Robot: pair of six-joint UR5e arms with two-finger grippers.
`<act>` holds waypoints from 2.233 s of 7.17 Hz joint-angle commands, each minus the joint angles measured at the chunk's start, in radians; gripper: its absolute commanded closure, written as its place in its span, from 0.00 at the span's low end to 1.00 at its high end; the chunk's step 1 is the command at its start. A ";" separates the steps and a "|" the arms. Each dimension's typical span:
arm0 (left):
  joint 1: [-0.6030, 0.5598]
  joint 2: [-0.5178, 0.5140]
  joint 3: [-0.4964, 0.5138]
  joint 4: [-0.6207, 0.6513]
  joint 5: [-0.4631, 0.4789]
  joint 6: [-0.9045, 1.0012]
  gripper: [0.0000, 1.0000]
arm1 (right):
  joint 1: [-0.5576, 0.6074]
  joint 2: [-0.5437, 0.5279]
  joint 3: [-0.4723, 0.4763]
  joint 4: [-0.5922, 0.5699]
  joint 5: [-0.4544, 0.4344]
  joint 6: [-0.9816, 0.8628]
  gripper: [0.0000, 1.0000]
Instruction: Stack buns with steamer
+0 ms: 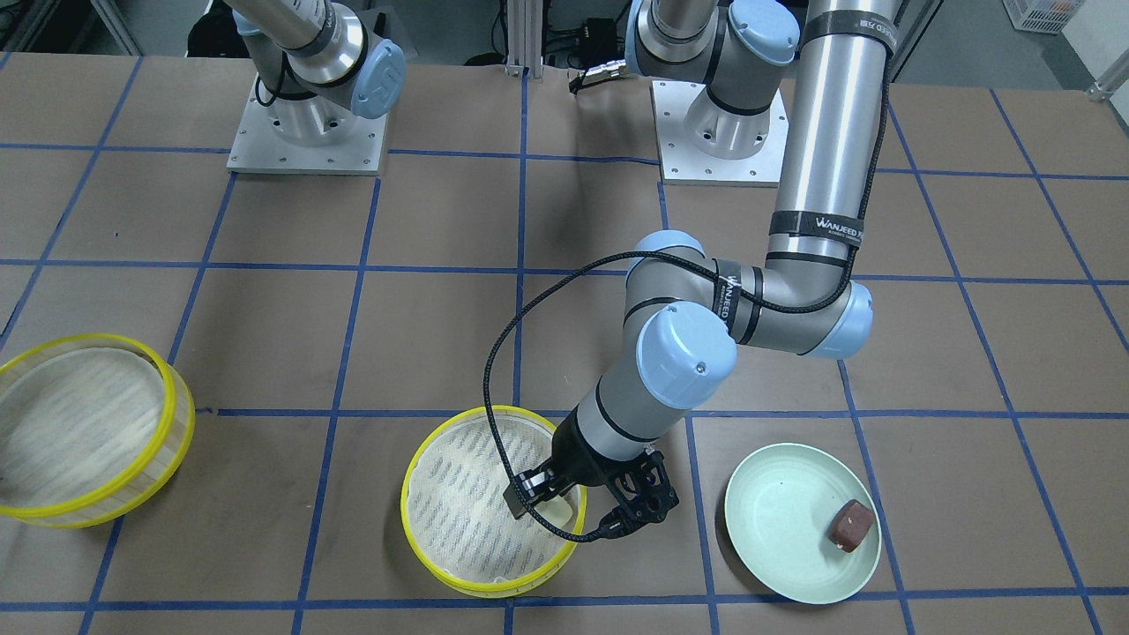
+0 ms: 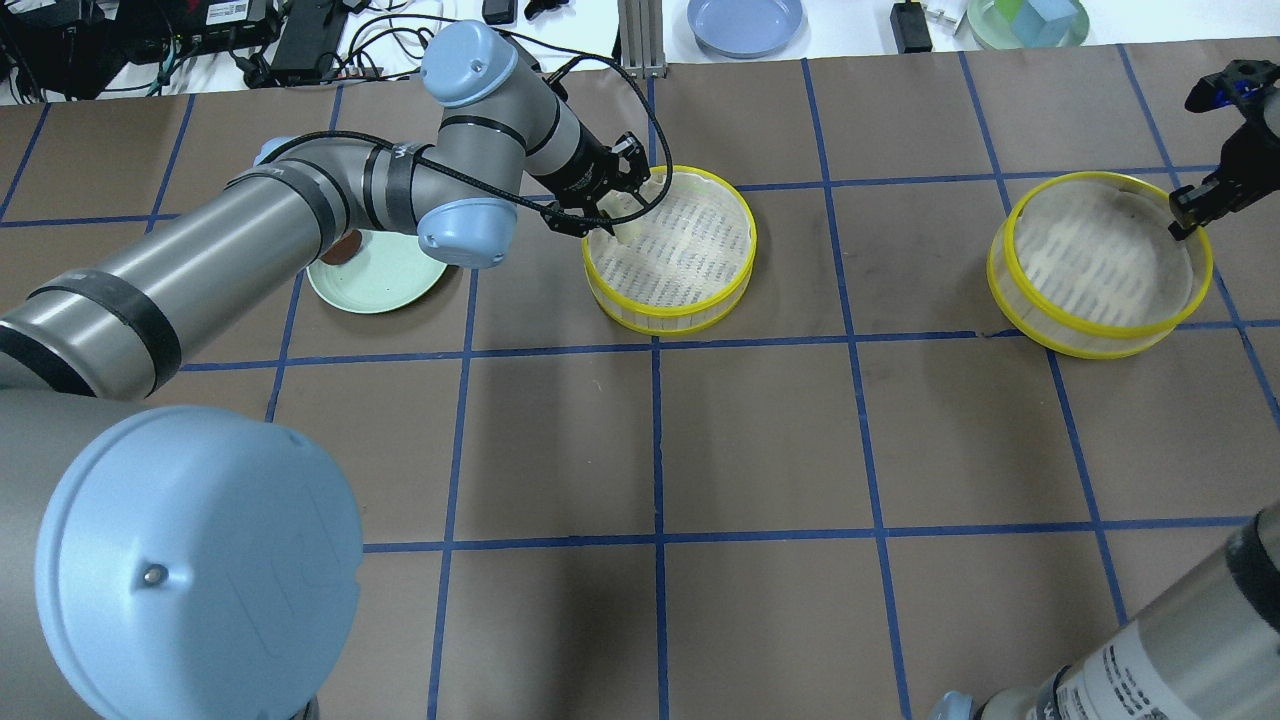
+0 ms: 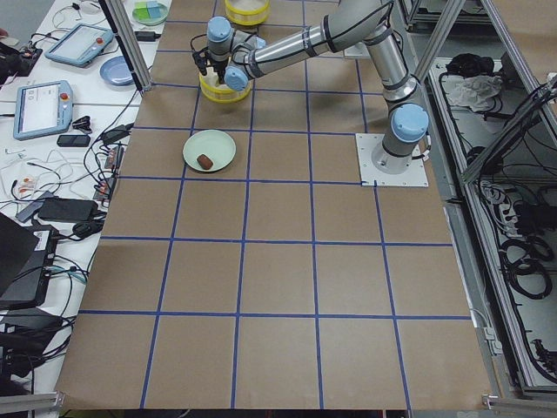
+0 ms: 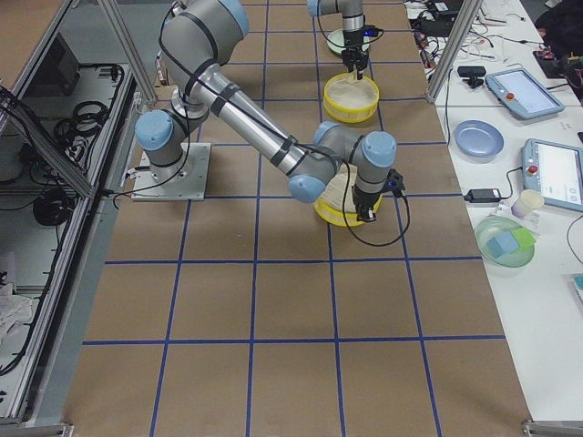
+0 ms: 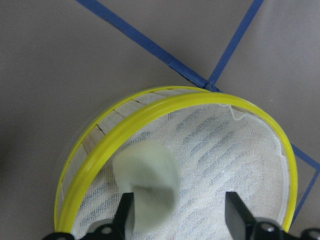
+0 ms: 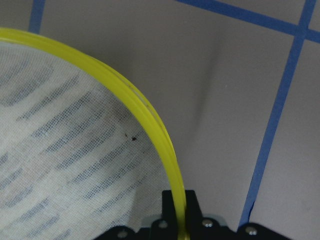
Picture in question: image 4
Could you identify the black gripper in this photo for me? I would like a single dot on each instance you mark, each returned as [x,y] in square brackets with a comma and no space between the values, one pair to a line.
[353,42]
[365,199]

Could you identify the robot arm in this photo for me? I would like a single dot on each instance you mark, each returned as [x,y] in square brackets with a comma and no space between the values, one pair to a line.
[195,42]
[352,13]

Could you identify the yellow steamer basket centre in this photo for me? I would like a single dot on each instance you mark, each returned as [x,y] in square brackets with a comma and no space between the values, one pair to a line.
[350,100]

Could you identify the pale green plate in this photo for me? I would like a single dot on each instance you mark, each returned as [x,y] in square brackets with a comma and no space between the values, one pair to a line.
[334,41]

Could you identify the black power adapter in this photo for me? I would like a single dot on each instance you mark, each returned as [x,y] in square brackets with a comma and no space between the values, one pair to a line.
[483,195]

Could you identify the black webcam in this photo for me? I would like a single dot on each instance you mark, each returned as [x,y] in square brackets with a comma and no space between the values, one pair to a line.
[473,76]

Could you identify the blue plate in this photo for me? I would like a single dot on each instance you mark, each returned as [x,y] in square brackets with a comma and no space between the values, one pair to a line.
[478,141]

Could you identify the green bowl with sponges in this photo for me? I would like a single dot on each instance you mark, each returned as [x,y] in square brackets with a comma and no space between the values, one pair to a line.
[505,242]

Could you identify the teach pendant upper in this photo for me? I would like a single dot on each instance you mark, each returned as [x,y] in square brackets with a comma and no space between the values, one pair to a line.
[522,94]

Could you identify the teach pendant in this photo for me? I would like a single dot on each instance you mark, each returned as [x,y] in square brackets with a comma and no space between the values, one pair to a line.
[555,171]
[522,94]

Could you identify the paper cup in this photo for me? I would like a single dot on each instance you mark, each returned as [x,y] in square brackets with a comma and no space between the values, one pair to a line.
[527,202]

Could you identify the teach pendant lower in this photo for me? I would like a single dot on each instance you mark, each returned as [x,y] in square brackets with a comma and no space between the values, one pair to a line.
[555,171]

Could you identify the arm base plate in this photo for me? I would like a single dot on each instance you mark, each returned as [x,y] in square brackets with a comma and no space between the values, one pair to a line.
[185,180]

